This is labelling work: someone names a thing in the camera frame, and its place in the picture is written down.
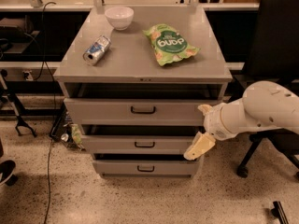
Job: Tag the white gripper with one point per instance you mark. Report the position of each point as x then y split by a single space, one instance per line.
213 122

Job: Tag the grey drawer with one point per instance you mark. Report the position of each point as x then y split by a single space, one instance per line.
157 168
120 144
134 112

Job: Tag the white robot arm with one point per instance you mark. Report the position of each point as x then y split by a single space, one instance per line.
264 106

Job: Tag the grey top drawer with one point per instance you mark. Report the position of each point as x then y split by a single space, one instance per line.
134 112

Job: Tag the grey drawer cabinet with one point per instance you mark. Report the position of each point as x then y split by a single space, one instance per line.
129 70

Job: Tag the grey bottom drawer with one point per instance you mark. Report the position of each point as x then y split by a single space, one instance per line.
157 168

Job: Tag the green chip bag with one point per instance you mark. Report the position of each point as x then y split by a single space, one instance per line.
168 44

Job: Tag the black office chair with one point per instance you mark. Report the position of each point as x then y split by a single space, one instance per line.
273 54

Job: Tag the black bar bottom right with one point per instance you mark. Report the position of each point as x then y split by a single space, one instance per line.
278 212

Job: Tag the blue silver soda can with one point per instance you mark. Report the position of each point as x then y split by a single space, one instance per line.
97 50

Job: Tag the white bowl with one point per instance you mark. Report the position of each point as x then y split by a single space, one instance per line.
119 18

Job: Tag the floor clutter beside cabinet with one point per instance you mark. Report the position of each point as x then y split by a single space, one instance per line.
66 131

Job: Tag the black stand leg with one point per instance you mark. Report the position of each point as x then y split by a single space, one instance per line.
15 104

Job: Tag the white power outlet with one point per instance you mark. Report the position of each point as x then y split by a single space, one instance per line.
27 75

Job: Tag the black wheel base left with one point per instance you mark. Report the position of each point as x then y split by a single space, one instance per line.
6 173

